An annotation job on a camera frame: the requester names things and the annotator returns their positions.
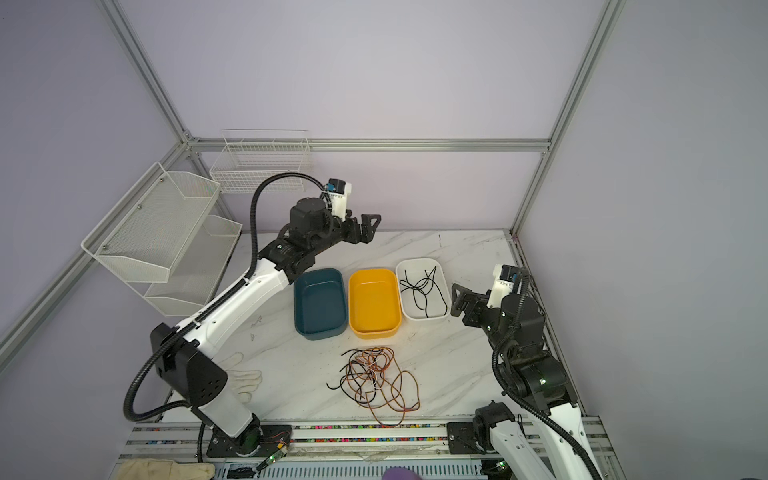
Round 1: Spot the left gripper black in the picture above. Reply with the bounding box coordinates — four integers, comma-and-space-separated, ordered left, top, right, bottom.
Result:
311, 210, 381, 257

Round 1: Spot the black cable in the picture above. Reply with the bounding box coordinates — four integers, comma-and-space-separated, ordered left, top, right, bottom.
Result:
398, 266, 450, 320

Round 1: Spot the red cable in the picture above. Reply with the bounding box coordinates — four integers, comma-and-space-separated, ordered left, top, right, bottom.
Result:
347, 347, 422, 428

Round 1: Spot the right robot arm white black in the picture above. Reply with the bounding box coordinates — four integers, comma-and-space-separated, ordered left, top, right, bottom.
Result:
451, 264, 602, 479

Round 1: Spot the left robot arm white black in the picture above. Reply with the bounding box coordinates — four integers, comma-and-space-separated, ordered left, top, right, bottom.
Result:
122, 178, 381, 457

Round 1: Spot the white plastic bin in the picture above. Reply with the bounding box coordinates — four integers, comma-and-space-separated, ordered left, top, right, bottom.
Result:
395, 257, 451, 322

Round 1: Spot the yellow plastic bin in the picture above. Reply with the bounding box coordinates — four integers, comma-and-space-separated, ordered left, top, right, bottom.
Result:
348, 268, 402, 340

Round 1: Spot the dark teal plastic bin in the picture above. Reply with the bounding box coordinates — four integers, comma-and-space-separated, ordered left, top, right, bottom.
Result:
293, 268, 348, 341

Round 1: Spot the lower white mesh shelf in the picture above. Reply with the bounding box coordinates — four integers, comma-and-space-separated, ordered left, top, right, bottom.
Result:
143, 215, 242, 317

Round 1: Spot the white mesh shelf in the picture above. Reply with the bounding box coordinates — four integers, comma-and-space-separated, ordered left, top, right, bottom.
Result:
81, 163, 221, 283
143, 215, 242, 317

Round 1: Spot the purple object at edge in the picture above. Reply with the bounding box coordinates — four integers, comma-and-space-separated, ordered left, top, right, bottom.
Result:
382, 467, 422, 480

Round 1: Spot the white work glove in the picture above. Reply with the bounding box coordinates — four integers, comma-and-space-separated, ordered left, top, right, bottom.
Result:
218, 352, 263, 404

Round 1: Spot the upper white mesh shelf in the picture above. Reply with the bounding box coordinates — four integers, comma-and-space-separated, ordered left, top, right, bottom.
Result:
81, 163, 221, 283

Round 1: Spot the beige cloth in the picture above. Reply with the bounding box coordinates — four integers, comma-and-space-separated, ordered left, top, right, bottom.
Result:
117, 459, 216, 480

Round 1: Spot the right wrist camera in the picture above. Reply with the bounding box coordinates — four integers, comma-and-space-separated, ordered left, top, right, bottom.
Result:
487, 264, 520, 309

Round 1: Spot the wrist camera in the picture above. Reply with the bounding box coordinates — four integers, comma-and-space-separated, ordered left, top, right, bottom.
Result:
324, 178, 352, 221
487, 264, 520, 309

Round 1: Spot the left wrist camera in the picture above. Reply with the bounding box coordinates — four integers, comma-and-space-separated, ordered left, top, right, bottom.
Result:
324, 178, 352, 221

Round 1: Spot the white wire wall basket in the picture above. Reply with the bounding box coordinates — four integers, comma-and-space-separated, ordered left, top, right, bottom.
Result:
209, 129, 314, 194

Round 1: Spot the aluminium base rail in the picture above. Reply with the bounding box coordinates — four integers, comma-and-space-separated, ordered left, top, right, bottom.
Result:
117, 415, 617, 463

